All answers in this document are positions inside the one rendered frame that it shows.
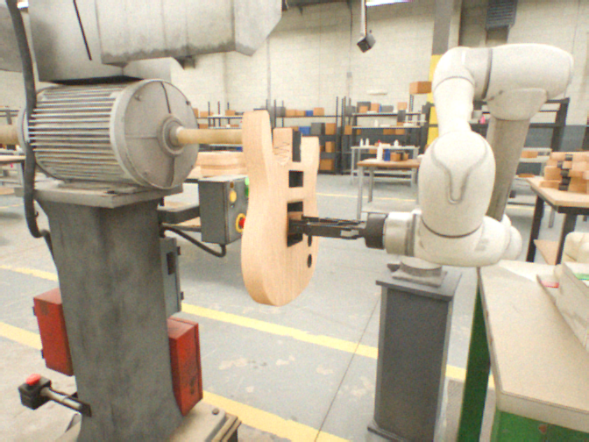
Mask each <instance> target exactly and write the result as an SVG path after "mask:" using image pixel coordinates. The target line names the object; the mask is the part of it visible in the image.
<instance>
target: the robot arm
mask: <svg viewBox="0 0 589 442"><path fill-rule="evenodd" d="M573 70H574V67H573V60H572V57H571V55H570V54H569V53H567V52H565V51H562V50H560V49H559V48H556V47H554V46H551V45H546V44H512V45H503V46H494V47H481V48H470V47H467V46H456V47H453V48H451V50H449V51H448V52H447V53H446V54H445V55H444V56H443V57H442V58H441V60H440V61H439V62H438V64H437V66H436V70H435V73H434V77H433V83H432V90H433V97H434V103H435V106H436V113H437V117H438V123H439V134H440V137H438V138H437V139H436V140H435V141H433V142H432V143H431V144H430V145H429V147H428V149H427V150H426V152H425V154H424V155H423V157H422V162H421V165H420V169H419V202H420V208H416V209H414V210H413V211H412V213H409V212H397V211H392V212H390V214H389V216H388V215H387V214H377V213H370V214H369V215H368V217H367V219H366V223H365V220H363V219H361V220H360V219H345V218H336V217H313V216H303V215H301V220H293V219H289V220H288V232H289V233H298V234H305V236H307V237H308V236H311V237H322V238H332V239H345V240H357V239H359V238H364V240H365V246H366V248H370V249H377V250H385V248H386V252H387V254H395V255H400V256H401V260H400V261H389V262H388V263H387V267H388V268H391V269H393V270H395V272H393V273H392V276H391V277H392V278H393V280H399V281H405V282H413V283H418V284H422V285H426V286H430V287H432V288H437V289H440V288H441V287H442V281H443V279H444V277H445V276H446V275H447V274H448V270H446V269H444V268H443V265H448V266H457V267H488V266H492V265H495V264H498V263H499V261H500V259H505V260H513V261H514V260H515V259H517V257H518V256H519V254H520V251H521V248H522V239H521V236H520V234H519V232H518V231H517V230H516V229H515V228H514V227H512V226H511V224H510V221H509V218H508V217H507V215H506V214H505V211H506V208H507V202H508V198H509V195H510V192H511V188H512V185H513V182H514V175H515V172H516V169H517V165H518V163H519V160H520V157H521V153H522V148H523V144H524V141H525V138H527V133H528V130H529V124H530V121H531V118H532V117H533V116H535V114H536V113H537V112H538V111H539V110H540V109H541V107H542V106H543V105H544V103H545V102H546V101H547V99H552V98H555V97H556V96H559V94H560V93H562V92H564V91H565V90H566V88H567V87H568V86H569V85H570V83H571V79H572V76H573ZM475 100H486V103H487V109H488V111H489V113H490V119H489V124H488V128H487V133H486V140H484V139H483V138H482V137H481V136H479V135H478V134H477V133H475V132H472V129H471V127H470V125H469V123H468V122H467V118H468V113H469V110H470V107H471V104H472V101H475Z"/></svg>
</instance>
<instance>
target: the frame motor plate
mask: <svg viewBox="0 0 589 442"><path fill-rule="evenodd" d="M59 183H63V182H62V181H58V182H44V183H37V184H35V185H34V199H37V200H45V201H53V202H61V203H75V204H83V205H92V206H99V207H107V208H117V207H121V206H125V205H129V204H134V203H140V202H144V201H148V200H153V199H157V198H161V197H165V196H172V195H176V194H180V193H182V192H183V187H182V183H181V184H180V185H178V186H176V187H174V188H171V189H150V190H146V191H141V192H137V193H131V194H128V193H120V192H115V190H114V189H111V190H108V191H100V190H90V189H71V188H61V187H59V185H58V184H59ZM14 189H15V194H16V197H21V198H24V185H23V186H17V187H14Z"/></svg>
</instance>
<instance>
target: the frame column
mask: <svg viewBox="0 0 589 442"><path fill-rule="evenodd" d="M160 199H161V198H157V199H153V200H148V201H144V202H140V203H134V204H129V205H125V206H121V207H117V208H107V207H99V206H92V205H83V204H75V203H61V202H53V201H45V200H37V199H35V200H36V202H37V203H38V205H39V206H40V208H41V209H42V210H43V211H44V212H45V214H46V216H47V221H48V226H49V231H50V237H51V242H53V243H52V247H53V252H54V257H55V263H56V268H57V274H58V279H59V284H60V294H61V299H62V305H63V310H64V316H65V321H66V327H67V335H68V341H69V347H70V352H71V358H72V363H73V369H74V374H75V383H76V389H77V395H78V399H79V400H81V401H83V402H85V403H88V404H89V407H90V412H91V417H87V416H85V415H83V414H81V416H82V418H81V429H80V430H79V433H78V436H77V439H76V441H75V442H164V441H165V440H166V439H167V438H168V437H169V435H170V434H171V433H172V432H173V431H174V430H175V428H176V427H178V426H179V425H180V424H181V423H182V422H183V420H184V419H185V418H186V417H183V416H182V414H181V410H180V407H179V405H178V403H177V401H176V398H175V394H174V382H173V373H172V363H171V353H170V344H169V334H168V324H167V306H166V297H165V287H164V277H163V267H162V258H161V248H160V230H159V220H158V211H157V209H158V206H159V203H160Z"/></svg>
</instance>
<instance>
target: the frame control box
mask: <svg viewBox="0 0 589 442"><path fill-rule="evenodd" d="M246 176H247V177H249V176H248V175H219V176H214V177H210V178H204V179H200V180H198V195H199V209H200V223H201V236H202V242H205V243H211V244H217V245H219V247H221V252H220V253H219V252H216V251H214V250H213V249H211V248H209V247H207V246H205V245H204V244H203V243H201V242H199V241H198V240H196V239H194V238H192V237H191V236H189V235H187V234H186V233H184V232H181V231H179V230H178V229H176V228H173V227H172V226H164V227H163V228H161V230H160V240H163V239H165V237H166V235H165V231H170V232H173V233H175V234H177V235H179V236H180V237H182V238H184V239H186V240H188V241H190V242H191V243H193V244H194V245H196V246H198V247H200V248H201V249H202V250H204V251H206V252H207V253H210V254H212V255H214V256H216V257H218V258H223V257H224V256H225V254H226V247H225V246H227V245H229V244H231V243H233V242H235V241H237V240H239V239H241V238H243V231H244V230H243V228H242V226H240V225H239V222H240V220H241V219H243V218H244V217H246V215H247V211H248V205H249V196H247V195H246V193H245V191H246V189H247V188H250V186H249V185H247V186H246V185H245V178H246ZM229 180H233V181H234V182H235V188H234V189H229V186H228V184H229ZM232 191H235V192H236V199H235V201H231V192H232Z"/></svg>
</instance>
